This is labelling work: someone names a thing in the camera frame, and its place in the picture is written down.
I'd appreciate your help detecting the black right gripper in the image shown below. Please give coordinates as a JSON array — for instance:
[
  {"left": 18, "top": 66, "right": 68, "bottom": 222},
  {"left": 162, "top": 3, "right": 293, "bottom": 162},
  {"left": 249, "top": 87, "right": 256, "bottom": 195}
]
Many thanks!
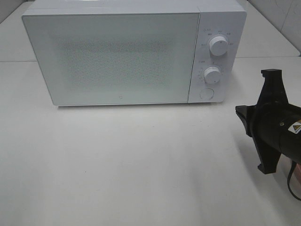
[{"left": 235, "top": 69, "right": 301, "bottom": 174}]

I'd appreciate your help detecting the round door release button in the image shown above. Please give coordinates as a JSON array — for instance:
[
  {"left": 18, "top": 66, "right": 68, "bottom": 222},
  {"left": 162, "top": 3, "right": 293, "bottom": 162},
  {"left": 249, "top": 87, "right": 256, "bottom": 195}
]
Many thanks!
[{"left": 200, "top": 88, "right": 214, "bottom": 100}]

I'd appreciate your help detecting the white microwave door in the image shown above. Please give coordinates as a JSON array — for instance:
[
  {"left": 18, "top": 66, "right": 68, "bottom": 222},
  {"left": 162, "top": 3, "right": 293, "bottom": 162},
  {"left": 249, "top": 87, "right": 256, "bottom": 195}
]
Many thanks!
[{"left": 22, "top": 13, "right": 199, "bottom": 106}]

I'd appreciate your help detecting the pink round plate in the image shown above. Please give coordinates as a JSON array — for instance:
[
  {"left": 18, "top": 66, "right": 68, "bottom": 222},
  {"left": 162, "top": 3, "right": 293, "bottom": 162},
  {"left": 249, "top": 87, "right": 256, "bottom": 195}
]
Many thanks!
[{"left": 294, "top": 164, "right": 301, "bottom": 184}]

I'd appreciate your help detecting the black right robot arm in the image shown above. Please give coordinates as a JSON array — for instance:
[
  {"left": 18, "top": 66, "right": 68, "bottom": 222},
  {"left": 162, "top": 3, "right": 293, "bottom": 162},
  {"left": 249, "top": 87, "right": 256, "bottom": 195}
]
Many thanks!
[{"left": 235, "top": 69, "right": 301, "bottom": 174}]

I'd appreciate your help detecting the lower white control knob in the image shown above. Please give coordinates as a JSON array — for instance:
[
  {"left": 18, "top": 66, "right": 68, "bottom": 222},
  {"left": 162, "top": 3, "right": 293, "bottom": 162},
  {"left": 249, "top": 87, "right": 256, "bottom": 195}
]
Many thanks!
[{"left": 203, "top": 66, "right": 222, "bottom": 84}]

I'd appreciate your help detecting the white control knob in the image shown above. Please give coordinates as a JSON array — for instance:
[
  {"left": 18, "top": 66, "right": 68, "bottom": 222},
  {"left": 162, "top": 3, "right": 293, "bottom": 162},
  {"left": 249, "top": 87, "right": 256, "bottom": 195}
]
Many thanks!
[
  {"left": 203, "top": 66, "right": 222, "bottom": 84},
  {"left": 209, "top": 34, "right": 229, "bottom": 57}
]

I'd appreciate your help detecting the upper white control knob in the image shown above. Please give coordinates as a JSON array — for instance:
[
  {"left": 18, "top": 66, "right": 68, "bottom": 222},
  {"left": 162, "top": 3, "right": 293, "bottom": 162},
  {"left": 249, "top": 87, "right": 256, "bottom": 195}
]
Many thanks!
[{"left": 209, "top": 34, "right": 229, "bottom": 57}]

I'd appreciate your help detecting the white microwave oven body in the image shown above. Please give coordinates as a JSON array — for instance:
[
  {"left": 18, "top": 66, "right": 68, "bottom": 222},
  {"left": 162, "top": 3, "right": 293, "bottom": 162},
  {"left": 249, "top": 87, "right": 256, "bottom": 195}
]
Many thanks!
[{"left": 22, "top": 0, "right": 247, "bottom": 105}]

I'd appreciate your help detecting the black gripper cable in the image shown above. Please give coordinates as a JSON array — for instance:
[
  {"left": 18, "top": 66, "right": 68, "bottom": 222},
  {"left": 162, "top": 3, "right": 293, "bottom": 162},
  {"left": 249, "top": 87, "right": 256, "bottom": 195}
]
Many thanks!
[{"left": 286, "top": 162, "right": 301, "bottom": 202}]

